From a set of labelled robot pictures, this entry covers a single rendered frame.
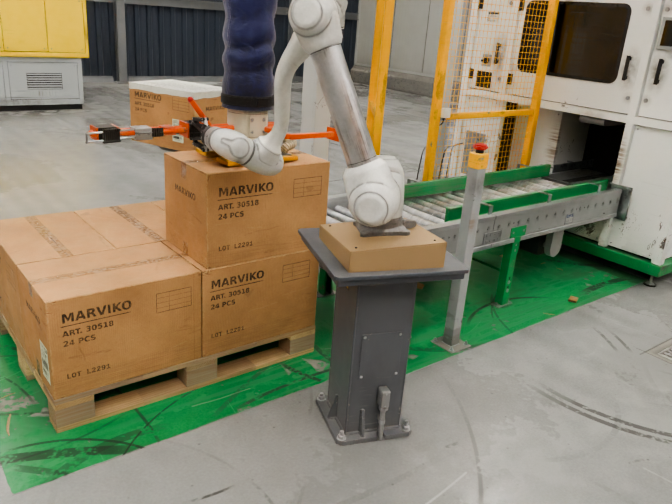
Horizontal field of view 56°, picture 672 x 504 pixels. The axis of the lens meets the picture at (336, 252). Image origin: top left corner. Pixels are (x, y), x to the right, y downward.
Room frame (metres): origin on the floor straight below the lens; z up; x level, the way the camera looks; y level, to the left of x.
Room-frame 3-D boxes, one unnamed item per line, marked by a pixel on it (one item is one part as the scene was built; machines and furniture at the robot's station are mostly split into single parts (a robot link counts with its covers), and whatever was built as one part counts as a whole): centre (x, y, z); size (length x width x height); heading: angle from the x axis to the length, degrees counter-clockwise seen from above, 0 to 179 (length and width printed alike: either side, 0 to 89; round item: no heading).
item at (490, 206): (3.70, -1.21, 0.60); 1.60 x 0.10 x 0.09; 130
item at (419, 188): (4.11, -0.87, 0.60); 1.60 x 0.10 x 0.09; 130
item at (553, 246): (4.10, -1.32, 0.30); 0.53 x 0.39 x 0.22; 40
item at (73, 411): (2.73, 0.85, 0.07); 1.20 x 1.00 x 0.14; 130
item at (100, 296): (2.73, 0.85, 0.34); 1.20 x 1.00 x 0.40; 130
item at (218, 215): (2.71, 0.41, 0.74); 0.60 x 0.40 x 0.40; 129
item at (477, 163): (2.91, -0.63, 0.50); 0.07 x 0.07 x 1.00; 40
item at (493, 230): (3.43, -0.97, 0.50); 2.31 x 0.05 x 0.19; 130
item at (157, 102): (4.44, 1.14, 0.82); 0.60 x 0.40 x 0.40; 60
